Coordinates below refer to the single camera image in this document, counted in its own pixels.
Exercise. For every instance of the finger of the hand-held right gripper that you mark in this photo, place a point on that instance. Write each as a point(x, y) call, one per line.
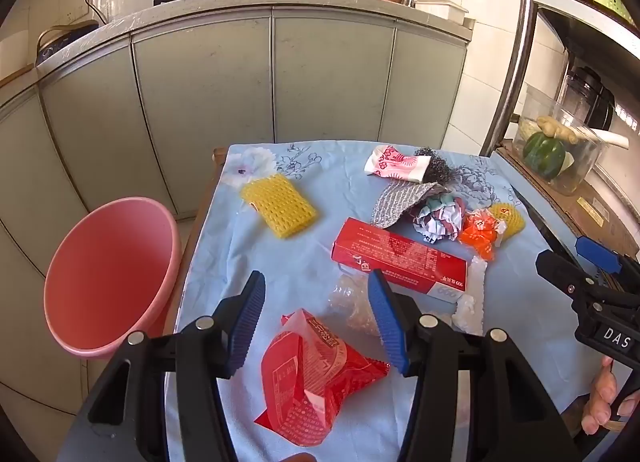
point(595, 252)
point(555, 267)

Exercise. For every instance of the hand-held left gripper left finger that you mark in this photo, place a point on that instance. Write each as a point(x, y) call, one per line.
point(247, 322)

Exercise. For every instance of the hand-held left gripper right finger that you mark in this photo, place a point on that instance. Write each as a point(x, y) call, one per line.
point(387, 322)

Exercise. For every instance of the clear plastic wrapper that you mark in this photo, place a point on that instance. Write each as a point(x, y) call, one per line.
point(350, 304)

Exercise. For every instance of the small yellow foam net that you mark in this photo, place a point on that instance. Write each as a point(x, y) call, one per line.
point(512, 222)

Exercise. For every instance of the red cardboard box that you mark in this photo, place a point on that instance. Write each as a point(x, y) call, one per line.
point(395, 252)

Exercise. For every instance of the red snack packet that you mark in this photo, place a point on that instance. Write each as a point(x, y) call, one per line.
point(310, 372)

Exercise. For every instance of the white plastic scrap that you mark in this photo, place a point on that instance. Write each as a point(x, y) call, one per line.
point(470, 309)

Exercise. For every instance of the orange plastic wrapper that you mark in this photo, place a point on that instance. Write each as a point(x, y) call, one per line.
point(477, 234)

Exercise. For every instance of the printed paper ball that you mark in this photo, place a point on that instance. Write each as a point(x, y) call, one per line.
point(440, 219)

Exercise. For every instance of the large yellow foam net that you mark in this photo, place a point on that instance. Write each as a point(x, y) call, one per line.
point(280, 207)

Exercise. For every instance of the grey mesh dishcloth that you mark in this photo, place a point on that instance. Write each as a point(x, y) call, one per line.
point(395, 202)

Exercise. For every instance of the pink plastic bucket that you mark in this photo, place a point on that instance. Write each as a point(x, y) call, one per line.
point(110, 267)

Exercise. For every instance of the steel wool scrubber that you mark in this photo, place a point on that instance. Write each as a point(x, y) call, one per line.
point(439, 167)

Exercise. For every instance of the white pink patterned paper wrapper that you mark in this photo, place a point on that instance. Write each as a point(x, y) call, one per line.
point(395, 164)

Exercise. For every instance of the person's right hand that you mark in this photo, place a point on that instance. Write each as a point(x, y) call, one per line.
point(602, 392)

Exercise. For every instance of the person's left hand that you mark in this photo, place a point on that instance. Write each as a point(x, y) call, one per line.
point(297, 457)

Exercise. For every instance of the clear plastic container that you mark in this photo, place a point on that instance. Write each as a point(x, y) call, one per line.
point(582, 167)

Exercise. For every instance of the light blue floral cloth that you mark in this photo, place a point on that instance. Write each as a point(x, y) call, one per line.
point(300, 252)

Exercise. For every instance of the green squash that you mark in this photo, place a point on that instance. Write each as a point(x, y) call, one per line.
point(542, 154)

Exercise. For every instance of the white leek stalk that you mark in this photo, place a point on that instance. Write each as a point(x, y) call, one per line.
point(610, 138)

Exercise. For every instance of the ginger root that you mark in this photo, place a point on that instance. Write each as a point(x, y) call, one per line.
point(557, 129)

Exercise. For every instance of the black blender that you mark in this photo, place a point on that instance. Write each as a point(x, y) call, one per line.
point(590, 97)

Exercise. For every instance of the metal shelf rack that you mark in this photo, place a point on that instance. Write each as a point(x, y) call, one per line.
point(520, 42)

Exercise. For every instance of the grey kitchen cabinet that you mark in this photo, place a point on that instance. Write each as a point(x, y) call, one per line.
point(200, 92)

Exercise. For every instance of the white rectangular container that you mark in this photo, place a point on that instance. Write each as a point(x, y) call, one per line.
point(442, 11)

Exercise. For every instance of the dark blue electric cooker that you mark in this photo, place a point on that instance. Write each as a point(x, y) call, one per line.
point(65, 42)

